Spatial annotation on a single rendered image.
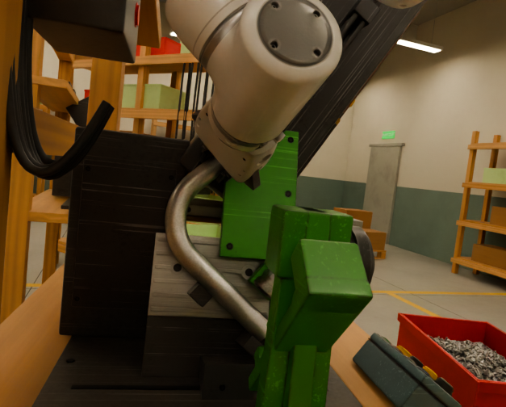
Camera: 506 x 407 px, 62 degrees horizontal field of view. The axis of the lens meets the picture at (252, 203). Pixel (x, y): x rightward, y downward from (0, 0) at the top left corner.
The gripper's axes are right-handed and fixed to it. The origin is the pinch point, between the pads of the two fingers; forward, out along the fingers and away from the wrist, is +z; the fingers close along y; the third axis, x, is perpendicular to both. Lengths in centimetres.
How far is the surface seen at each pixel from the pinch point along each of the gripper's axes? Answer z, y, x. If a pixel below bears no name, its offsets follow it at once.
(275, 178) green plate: 2.5, -7.1, -6.4
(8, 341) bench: 22.1, 0.3, 40.0
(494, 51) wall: 428, -64, -649
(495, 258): 426, -282, -385
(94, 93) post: 70, 51, -8
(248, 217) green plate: 3.1, -9.1, 0.9
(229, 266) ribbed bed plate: 5.8, -13.0, 7.5
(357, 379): 5.5, -39.2, 3.2
